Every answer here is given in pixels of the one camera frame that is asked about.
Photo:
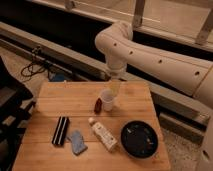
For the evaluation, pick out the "translucent yellowish end tool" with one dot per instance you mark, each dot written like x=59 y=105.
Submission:
x=115 y=86

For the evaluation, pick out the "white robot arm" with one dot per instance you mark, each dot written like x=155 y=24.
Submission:
x=189 y=75

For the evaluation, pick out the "translucent plastic cup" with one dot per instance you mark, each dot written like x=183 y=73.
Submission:
x=107 y=97

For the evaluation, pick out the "small dark red bottle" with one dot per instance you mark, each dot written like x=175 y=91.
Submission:
x=98 y=106

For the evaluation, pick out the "white tube bottle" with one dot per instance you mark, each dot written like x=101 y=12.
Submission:
x=103 y=134

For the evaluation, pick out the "blue object behind table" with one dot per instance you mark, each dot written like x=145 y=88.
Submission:
x=58 y=78

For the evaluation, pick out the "black round bowl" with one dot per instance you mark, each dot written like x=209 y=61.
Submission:
x=139 y=139

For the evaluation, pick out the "black white striped eraser block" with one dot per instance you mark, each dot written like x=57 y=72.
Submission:
x=60 y=131

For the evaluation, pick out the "blue cloth mitt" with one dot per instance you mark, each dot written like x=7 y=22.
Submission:
x=77 y=142

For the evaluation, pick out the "black chair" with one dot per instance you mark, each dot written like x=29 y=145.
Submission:
x=12 y=94

